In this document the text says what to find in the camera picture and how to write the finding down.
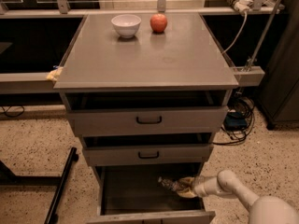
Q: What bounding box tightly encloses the red apple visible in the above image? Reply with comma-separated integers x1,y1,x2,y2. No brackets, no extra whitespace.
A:
149,14,167,33

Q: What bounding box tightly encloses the yellow tape piece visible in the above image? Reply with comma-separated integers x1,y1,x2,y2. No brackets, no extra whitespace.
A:
46,66,63,82

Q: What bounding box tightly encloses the grey middle drawer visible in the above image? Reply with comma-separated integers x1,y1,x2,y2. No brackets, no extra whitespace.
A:
83,133,213,166

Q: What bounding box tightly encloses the dark blue power box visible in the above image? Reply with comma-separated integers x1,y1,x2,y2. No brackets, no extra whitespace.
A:
223,112,248,131

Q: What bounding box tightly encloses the white power strip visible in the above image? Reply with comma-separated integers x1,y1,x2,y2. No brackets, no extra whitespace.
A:
226,0,252,15

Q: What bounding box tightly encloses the grey bottom drawer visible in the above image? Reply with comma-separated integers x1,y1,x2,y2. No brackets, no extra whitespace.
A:
86,163,215,224

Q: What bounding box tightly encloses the grey drawer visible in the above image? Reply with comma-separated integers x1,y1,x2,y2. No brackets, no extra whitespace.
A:
86,163,215,224
83,133,213,166
65,91,230,137

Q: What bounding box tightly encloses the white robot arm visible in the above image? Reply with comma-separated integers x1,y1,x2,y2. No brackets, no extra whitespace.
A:
177,170,299,224

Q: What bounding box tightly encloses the grey top drawer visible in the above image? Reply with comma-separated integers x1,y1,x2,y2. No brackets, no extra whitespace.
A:
65,91,230,137

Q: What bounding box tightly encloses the white power cable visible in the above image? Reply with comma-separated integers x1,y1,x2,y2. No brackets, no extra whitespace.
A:
221,10,249,55

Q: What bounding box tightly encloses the black middle drawer handle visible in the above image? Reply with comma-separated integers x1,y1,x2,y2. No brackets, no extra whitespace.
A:
137,151,160,160

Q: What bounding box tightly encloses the black floor stand bar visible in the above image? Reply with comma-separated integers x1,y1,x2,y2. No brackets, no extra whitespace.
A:
44,147,78,224

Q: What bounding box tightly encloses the grey drawer cabinet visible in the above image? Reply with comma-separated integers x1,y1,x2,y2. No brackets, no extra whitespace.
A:
55,13,237,224

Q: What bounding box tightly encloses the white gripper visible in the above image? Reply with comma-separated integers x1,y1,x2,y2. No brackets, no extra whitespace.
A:
177,175,220,199

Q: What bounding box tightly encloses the black floor cable left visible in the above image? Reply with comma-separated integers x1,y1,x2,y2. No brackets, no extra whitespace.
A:
0,105,26,119

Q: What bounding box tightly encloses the dark grey cabinet right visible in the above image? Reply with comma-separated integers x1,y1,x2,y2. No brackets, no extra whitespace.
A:
256,0,299,130

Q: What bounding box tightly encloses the black cable bundle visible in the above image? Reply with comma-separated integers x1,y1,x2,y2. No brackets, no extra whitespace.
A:
213,96,256,147

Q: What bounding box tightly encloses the thin metal rod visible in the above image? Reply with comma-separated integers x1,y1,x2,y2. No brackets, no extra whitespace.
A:
243,0,282,72

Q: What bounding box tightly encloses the clear plastic water bottle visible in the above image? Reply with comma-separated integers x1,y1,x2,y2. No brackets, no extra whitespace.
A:
158,177,187,192

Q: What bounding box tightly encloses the black drawer handle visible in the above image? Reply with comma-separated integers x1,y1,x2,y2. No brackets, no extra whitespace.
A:
135,116,163,125
137,151,160,160

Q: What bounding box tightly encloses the black top drawer handle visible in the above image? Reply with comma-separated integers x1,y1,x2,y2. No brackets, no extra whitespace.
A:
135,116,163,125

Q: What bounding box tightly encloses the white ceramic bowl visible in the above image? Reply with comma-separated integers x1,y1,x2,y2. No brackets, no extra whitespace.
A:
111,14,141,38

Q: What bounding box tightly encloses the grey metal rail frame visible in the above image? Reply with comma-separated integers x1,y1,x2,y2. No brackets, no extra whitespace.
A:
0,7,286,95

